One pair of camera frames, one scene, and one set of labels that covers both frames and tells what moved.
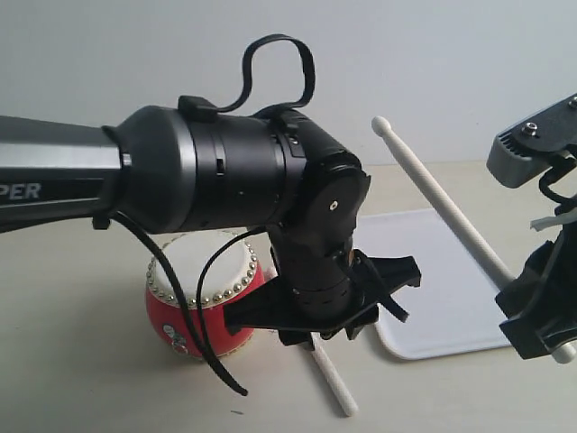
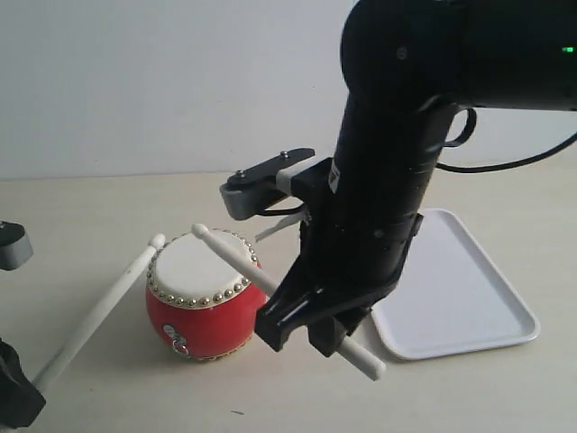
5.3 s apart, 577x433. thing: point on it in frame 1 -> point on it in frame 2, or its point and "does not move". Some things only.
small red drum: [237, 271] does not move
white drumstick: [334, 376] -> [70, 342]
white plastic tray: [454, 307] does not move
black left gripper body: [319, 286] -> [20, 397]
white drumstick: [455, 225] -> [364, 359]
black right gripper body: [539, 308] -> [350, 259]
